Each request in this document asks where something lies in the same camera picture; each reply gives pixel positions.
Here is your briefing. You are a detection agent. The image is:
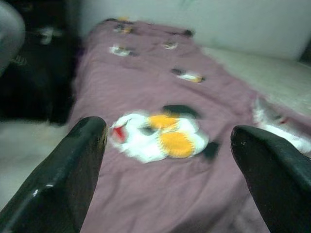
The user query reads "grey quilted mattress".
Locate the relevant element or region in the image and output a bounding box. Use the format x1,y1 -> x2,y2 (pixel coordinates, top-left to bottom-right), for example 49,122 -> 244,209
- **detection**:
201,46 -> 311,119

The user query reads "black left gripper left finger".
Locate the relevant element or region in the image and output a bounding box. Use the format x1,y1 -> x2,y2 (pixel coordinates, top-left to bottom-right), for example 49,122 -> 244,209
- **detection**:
0,116 -> 109,233

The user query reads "pink cartoon print blanket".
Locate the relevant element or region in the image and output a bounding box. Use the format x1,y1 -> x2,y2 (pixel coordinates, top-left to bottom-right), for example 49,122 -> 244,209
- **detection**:
68,17 -> 311,233

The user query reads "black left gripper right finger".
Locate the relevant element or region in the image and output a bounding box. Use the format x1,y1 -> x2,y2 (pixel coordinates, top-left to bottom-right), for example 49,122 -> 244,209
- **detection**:
229,125 -> 311,233

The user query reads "white plastic bag red print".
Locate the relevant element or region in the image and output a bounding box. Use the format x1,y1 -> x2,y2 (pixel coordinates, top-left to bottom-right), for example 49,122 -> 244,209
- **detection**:
252,97 -> 311,158

